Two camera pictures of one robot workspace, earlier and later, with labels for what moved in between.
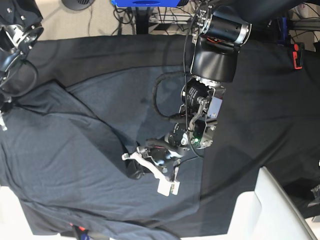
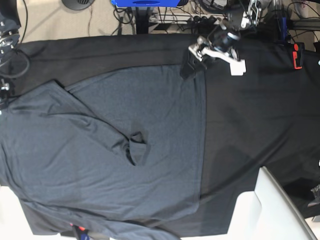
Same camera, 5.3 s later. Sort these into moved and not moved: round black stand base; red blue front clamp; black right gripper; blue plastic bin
Moved: black right gripper
Not moved: blue plastic bin; round black stand base; red blue front clamp
